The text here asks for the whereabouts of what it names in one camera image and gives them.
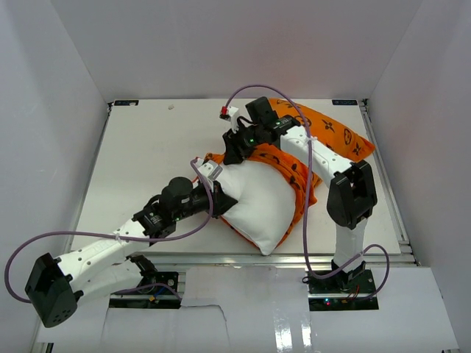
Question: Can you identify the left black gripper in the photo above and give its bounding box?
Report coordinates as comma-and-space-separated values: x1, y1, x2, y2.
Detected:
174, 179, 238, 222

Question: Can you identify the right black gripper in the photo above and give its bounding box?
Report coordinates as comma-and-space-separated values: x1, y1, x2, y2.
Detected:
224, 123, 264, 165

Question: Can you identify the white pillow insert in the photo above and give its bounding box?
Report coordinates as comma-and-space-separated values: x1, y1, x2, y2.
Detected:
216, 160, 296, 255

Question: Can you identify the orange patterned pillowcase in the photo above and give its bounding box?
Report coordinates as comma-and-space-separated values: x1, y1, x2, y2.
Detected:
200, 97, 376, 248

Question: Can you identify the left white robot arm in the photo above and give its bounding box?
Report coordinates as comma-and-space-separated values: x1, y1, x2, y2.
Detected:
25, 177, 238, 328

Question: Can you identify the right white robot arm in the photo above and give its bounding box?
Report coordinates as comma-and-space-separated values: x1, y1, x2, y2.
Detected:
220, 96, 378, 293

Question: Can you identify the right blue corner label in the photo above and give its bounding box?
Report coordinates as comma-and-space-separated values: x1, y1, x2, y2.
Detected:
332, 99, 358, 106

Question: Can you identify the blue corner label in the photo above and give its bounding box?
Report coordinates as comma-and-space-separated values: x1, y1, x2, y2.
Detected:
332, 99, 358, 106
113, 99, 139, 107

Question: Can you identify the left blue corner label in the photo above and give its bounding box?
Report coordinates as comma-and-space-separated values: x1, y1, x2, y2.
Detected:
113, 99, 139, 107

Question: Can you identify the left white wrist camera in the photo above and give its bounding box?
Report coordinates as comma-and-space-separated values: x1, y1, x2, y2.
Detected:
191, 157, 223, 182

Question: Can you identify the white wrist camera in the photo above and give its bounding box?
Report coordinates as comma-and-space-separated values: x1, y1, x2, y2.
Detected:
191, 157, 223, 182
219, 106, 240, 133

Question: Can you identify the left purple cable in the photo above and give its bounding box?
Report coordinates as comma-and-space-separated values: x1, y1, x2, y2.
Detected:
4, 158, 215, 304

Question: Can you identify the purple cable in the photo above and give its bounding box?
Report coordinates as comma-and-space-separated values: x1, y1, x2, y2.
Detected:
4, 158, 215, 304
224, 83, 391, 303

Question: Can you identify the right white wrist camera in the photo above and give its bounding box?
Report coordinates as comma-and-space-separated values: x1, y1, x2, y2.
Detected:
219, 106, 240, 133

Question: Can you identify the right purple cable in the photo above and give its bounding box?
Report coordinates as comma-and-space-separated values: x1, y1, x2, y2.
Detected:
224, 83, 391, 303

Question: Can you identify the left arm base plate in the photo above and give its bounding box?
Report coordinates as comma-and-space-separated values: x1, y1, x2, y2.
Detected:
109, 255, 181, 310

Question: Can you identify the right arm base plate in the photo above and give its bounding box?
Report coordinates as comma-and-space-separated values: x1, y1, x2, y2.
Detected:
302, 269, 379, 312

